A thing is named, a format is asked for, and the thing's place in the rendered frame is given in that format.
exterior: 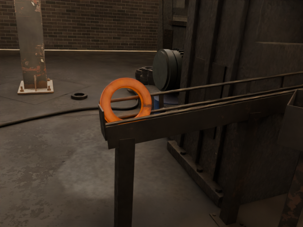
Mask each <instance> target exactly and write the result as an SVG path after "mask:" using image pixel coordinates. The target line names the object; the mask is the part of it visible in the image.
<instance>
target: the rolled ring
mask: <svg viewBox="0 0 303 227"><path fill-rule="evenodd" d="M120 88H130V89H132V90H134V91H135V92H137V94H138V95H139V97H140V99H141V109H140V112H139V114H138V115H137V116H136V117H135V118H137V117H142V116H148V115H150V113H151V109H152V99H151V95H150V93H149V91H148V89H147V88H146V87H145V86H144V85H143V84H142V83H141V82H140V81H138V80H136V79H133V78H129V77H123V78H119V79H116V80H114V81H112V82H111V83H110V84H109V85H108V86H107V87H106V88H105V89H104V90H103V93H102V95H101V99H100V105H101V107H102V109H103V110H104V115H105V120H106V121H107V122H108V123H109V122H114V121H119V120H122V119H120V118H118V117H117V116H116V115H115V114H114V113H113V111H112V109H111V105H110V101H111V97H112V95H113V93H114V92H115V91H116V90H118V89H120Z"/></svg>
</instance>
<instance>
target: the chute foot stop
mask: <svg viewBox="0 0 303 227"><path fill-rule="evenodd" d="M98 108H99V116H100V124H101V132H102V134H103V137H104V139H105V141H107V135H106V124H105V115H104V110H103V109H102V107H101V105H100V104H98Z"/></svg>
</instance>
